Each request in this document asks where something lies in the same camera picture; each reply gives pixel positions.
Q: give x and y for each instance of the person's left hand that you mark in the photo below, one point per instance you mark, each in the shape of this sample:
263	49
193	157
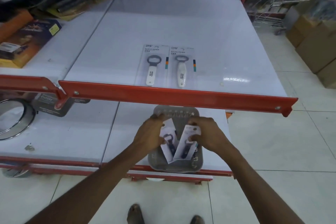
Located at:
148	137

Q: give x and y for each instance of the person's right hand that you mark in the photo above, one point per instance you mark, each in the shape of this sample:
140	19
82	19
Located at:
212	137

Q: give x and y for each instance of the person's right thumb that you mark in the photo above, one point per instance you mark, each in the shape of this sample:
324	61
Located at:
193	138

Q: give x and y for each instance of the person's left thumb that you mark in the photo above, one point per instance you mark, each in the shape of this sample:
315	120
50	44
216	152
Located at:
167	141

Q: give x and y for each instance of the blue bottle opener pack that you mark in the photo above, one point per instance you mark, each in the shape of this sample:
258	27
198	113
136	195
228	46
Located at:
168	153
185	150

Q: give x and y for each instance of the person's left forearm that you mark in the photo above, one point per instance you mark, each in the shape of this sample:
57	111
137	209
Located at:
89	187

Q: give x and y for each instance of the person's right forearm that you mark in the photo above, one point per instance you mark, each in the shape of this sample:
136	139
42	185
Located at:
259	187

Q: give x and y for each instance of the grey plastic basket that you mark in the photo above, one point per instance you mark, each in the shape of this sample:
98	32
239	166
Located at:
181	167

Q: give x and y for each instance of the white bottle opener pack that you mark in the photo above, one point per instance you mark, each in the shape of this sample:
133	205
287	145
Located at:
181	69

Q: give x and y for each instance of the grey-headed bottle opener pack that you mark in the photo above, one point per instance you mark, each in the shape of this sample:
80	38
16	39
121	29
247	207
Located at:
153	66

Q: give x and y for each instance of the person's right foot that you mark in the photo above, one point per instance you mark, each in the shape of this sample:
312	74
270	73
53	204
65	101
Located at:
197	220

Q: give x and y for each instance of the grey cutter pack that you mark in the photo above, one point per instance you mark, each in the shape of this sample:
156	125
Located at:
48	105

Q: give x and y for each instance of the round metal sieve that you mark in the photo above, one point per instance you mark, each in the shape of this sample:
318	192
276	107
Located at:
23	118

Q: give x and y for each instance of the stack of cardboard boxes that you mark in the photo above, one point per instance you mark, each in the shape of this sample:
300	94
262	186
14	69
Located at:
315	45

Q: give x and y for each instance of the black torch on yellow card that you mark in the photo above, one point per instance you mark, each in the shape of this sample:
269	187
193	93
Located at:
76	2

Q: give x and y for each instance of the dark blue and orange box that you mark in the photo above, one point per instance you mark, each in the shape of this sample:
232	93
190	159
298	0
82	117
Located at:
28	40

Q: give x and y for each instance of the long red shelf rail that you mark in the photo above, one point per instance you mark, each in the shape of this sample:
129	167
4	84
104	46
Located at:
178	95

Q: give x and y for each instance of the red bottom shelf rail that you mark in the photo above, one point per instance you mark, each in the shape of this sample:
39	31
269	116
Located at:
78	164

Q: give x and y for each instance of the short red shelf rail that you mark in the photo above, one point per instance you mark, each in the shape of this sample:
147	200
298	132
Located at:
26	83

